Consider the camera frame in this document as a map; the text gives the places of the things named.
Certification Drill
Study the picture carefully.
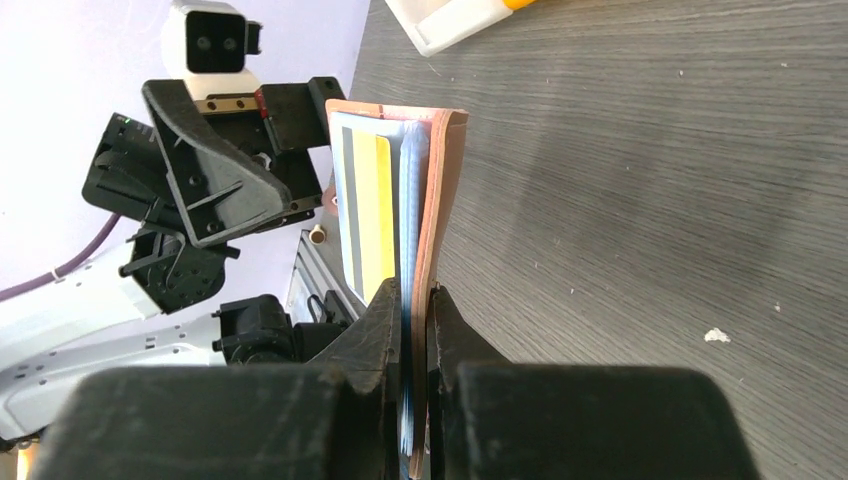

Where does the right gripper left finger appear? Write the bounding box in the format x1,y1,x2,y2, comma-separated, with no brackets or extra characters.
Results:
30,279,400,480

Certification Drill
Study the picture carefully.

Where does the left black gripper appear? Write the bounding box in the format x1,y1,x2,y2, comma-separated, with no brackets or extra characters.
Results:
82,77,344,249

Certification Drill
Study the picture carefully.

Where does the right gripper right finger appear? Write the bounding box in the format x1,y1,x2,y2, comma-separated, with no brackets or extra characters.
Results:
427,287,760,479

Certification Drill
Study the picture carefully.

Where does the tan leather card holder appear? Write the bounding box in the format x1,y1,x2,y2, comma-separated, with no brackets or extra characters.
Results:
325,99,469,479

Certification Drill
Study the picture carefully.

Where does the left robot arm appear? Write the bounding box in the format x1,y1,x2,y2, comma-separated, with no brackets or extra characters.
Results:
1,77,343,451

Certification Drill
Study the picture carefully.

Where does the gold card in holder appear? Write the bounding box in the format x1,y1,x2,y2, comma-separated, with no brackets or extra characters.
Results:
342,127,396,304

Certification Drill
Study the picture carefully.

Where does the white plastic bin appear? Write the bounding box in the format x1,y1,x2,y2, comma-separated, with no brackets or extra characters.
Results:
385,0,519,57

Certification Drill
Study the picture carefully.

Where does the cream chess piece near rail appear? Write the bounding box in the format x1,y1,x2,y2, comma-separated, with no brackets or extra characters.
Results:
308,224,327,245

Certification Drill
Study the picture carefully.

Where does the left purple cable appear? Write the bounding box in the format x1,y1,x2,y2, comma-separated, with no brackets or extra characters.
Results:
0,211,124,305

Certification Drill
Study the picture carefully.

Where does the aluminium front rail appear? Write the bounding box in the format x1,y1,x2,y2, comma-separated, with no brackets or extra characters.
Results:
284,230,365,326

